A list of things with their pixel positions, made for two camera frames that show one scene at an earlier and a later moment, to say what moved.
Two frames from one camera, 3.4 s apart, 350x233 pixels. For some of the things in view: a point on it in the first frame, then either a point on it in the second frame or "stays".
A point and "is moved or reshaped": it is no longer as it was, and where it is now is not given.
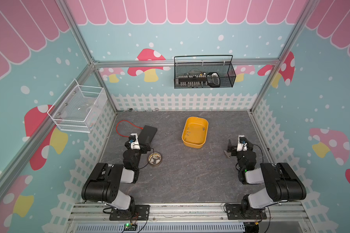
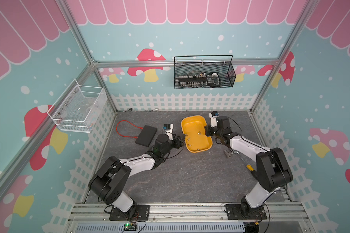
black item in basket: (213, 79) stays
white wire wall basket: (76, 110) stays
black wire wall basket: (204, 74) stays
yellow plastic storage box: (195, 132) is moved or reshaped
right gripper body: (235, 148) → (211, 131)
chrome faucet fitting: (228, 154) stays
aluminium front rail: (91, 212) stays
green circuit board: (130, 226) stays
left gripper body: (143, 150) → (177, 143)
